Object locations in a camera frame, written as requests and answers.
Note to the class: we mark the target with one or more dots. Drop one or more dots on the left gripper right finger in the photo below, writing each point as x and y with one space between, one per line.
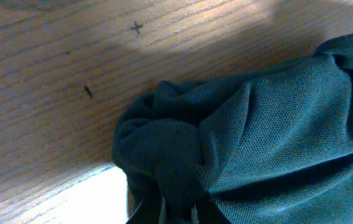
207 212

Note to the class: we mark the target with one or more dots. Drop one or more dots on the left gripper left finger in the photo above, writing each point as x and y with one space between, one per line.
149 211

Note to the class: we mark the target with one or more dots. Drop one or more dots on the black polo shirt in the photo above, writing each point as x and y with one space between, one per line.
269 146

